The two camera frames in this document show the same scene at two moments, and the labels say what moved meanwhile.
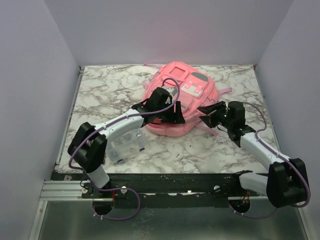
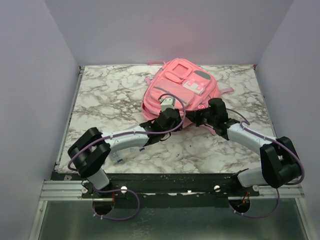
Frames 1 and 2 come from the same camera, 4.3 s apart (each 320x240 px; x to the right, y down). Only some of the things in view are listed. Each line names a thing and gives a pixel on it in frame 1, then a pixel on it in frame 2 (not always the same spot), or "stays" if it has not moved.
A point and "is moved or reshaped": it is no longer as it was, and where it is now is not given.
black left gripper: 177,117 -> 179,121
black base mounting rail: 165,191 stays
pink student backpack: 192,88 is moved or reshaped
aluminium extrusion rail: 63,190 stays
